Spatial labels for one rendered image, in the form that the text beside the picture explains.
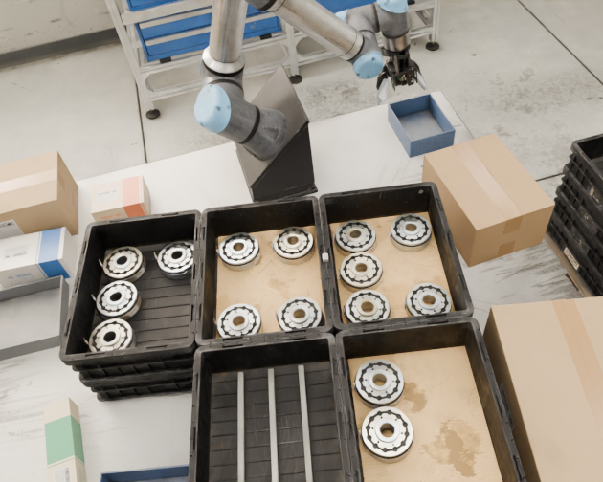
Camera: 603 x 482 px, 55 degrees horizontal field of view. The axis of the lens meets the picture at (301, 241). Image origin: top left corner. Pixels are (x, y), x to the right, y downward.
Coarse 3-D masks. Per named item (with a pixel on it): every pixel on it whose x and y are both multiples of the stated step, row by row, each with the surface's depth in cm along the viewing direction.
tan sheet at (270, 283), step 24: (264, 240) 154; (264, 264) 149; (312, 264) 148; (240, 288) 145; (264, 288) 144; (288, 288) 144; (312, 288) 143; (216, 312) 141; (264, 312) 140; (216, 336) 137
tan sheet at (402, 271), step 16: (336, 224) 155; (384, 224) 153; (384, 240) 150; (432, 240) 148; (336, 256) 148; (384, 256) 147; (400, 256) 146; (416, 256) 146; (432, 256) 145; (336, 272) 145; (384, 272) 144; (400, 272) 143; (416, 272) 143; (432, 272) 142; (384, 288) 141; (400, 288) 140; (448, 288) 139; (400, 304) 138; (432, 304) 137
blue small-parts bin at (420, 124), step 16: (432, 96) 193; (400, 112) 197; (416, 112) 199; (432, 112) 197; (400, 128) 187; (416, 128) 194; (432, 128) 193; (448, 128) 187; (416, 144) 183; (432, 144) 184; (448, 144) 186
